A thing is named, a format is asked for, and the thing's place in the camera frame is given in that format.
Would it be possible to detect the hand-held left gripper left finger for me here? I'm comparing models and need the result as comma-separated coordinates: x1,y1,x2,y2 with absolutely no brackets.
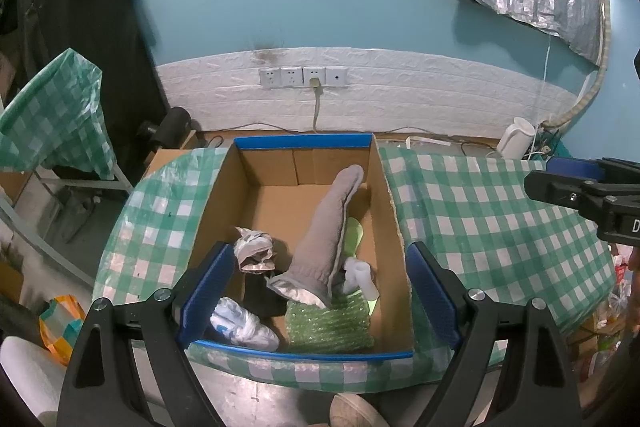
56,242,237,427

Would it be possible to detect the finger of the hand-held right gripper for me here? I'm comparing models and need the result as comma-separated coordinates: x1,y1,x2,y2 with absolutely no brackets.
524,169,608,214
546,157,640,188

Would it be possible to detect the grey white patterned cloth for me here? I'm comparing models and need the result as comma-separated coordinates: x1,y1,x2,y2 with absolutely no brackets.
234,227,276,275

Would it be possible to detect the grey towel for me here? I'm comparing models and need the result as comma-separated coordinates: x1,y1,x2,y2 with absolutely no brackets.
265,164,365,310

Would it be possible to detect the blue-edged cardboard box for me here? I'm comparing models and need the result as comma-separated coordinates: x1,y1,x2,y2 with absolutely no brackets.
187,133,416,360

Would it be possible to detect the light green cloth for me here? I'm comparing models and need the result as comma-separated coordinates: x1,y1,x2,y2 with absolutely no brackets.
341,217,379,314

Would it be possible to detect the white blue-striped sock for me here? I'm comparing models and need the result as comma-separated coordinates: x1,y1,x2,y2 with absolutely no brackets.
210,297,280,352

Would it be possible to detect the green checkered plastic sheet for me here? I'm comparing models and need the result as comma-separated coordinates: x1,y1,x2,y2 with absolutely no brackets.
0,48,118,180

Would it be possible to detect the grey plug with cable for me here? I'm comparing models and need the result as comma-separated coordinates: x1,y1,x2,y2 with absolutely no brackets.
309,78,323,132

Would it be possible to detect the black sock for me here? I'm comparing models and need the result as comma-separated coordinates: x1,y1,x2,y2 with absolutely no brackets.
245,274,286,320

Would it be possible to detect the grey metal rack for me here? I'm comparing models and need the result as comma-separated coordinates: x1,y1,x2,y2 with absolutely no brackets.
0,167,133,258

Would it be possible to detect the black cylindrical device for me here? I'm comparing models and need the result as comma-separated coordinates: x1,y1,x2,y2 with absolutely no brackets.
137,107,192,150

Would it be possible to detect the green checkered tablecloth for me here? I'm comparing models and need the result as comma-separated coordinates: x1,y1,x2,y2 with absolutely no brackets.
92,142,618,395

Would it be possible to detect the green bubble wrap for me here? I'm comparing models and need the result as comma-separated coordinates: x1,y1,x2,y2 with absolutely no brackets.
285,294,376,353

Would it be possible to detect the white electric kettle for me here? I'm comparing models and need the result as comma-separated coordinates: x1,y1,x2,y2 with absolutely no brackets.
499,117,537,160

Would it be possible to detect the striped corrugated hose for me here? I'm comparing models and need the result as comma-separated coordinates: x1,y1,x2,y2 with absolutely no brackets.
542,0,613,128

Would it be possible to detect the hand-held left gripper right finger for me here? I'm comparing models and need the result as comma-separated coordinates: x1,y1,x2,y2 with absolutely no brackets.
405,241,583,427

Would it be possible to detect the black hanging jacket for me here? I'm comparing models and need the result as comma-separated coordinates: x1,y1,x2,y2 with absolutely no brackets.
0,0,168,188

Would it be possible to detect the orange teal woven bag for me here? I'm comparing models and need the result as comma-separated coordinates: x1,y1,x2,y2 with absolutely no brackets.
39,294,87,365

